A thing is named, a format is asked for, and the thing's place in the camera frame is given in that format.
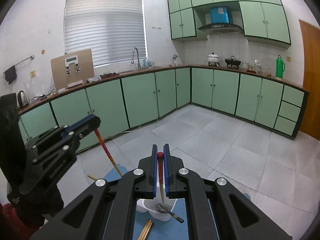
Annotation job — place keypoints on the wooden door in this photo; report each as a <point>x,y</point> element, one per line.
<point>311,80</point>

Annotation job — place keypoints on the crumpled rag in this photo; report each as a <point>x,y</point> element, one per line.
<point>94,78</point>

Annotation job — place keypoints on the glass jar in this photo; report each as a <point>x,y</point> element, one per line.
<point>244,65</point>
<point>258,68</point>

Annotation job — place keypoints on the black wok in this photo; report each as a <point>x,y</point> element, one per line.
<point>232,61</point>

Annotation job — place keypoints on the white window blind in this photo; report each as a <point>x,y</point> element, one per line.
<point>105,30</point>

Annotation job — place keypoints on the red patterned chopstick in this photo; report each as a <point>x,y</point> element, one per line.
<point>106,150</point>
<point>160,170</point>

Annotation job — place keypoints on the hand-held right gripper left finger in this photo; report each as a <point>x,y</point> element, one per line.
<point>155,172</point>

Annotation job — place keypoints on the blue table mat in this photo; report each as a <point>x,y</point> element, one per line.
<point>165,230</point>

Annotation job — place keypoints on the steel kitchen faucet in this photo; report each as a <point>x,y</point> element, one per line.
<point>138,60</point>

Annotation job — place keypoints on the white clip device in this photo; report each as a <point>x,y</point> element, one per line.
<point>71,60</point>

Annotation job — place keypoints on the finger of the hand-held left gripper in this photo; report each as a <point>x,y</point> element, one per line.
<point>85,130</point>
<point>50,136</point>

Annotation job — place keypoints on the dark towel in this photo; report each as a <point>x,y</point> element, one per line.
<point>10,74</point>

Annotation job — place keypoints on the metal towel rail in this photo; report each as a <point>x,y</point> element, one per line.
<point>23,61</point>

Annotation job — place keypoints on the clear glass pitcher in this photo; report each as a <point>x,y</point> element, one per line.
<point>28,90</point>

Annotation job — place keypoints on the white two-compartment utensil holder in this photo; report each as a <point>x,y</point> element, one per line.
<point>150,211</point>

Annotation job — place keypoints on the white cooking pot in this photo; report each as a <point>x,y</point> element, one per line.
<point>213,58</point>

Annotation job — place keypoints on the small brown jar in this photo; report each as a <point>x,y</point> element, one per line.
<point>269,72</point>

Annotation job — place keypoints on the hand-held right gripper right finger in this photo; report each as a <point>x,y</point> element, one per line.
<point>166,172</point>

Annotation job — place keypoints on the metal spoon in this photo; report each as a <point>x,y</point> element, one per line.
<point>160,208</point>

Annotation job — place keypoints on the small white tap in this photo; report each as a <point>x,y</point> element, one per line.
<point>175,59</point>

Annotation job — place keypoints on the black spoon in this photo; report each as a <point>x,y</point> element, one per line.
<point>175,216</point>

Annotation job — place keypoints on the light wooden chopstick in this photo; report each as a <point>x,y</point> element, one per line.
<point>92,177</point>

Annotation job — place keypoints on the green kitchen counter cabinets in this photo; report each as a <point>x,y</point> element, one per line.
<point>140,100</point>

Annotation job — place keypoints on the steel electric kettle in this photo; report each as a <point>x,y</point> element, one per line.
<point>23,99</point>

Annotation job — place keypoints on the wooden board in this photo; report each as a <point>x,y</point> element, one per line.
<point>86,67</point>

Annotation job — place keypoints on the person's left forearm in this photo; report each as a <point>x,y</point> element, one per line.
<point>37,205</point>

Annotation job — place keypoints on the person's red clothing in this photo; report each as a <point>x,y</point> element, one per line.
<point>10,222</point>

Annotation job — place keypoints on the green wall cabinets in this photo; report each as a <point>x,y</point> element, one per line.
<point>265,20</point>

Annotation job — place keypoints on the clear glass cups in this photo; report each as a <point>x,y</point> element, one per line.
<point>148,63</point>

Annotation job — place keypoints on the range hood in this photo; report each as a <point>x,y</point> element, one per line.
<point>220,16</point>

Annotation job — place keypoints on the green thermos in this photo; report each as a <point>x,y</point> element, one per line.
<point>280,67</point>

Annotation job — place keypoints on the bundle of chopsticks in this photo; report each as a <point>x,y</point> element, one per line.
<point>147,230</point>

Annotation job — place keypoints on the yellow wall socket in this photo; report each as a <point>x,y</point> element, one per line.
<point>32,74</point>

